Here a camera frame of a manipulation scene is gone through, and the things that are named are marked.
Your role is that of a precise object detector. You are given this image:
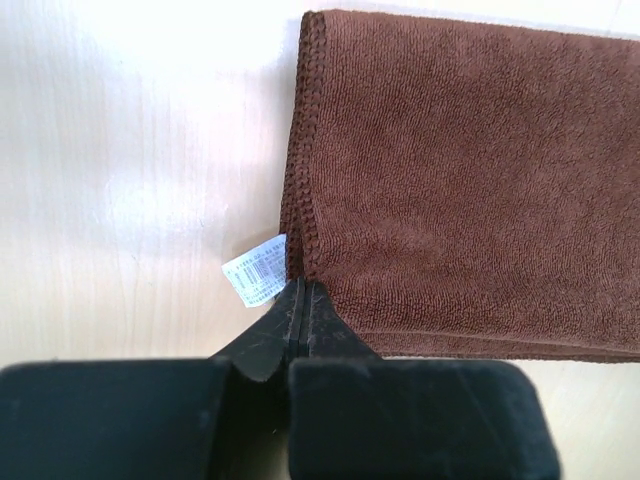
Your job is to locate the brown towel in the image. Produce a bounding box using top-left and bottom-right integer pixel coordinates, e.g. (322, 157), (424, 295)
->
(280, 10), (639, 363)

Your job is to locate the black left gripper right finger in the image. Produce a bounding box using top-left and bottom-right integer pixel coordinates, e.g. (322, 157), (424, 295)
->
(297, 279), (381, 360)

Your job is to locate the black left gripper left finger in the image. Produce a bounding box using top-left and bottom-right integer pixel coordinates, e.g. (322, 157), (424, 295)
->
(211, 277), (304, 383)

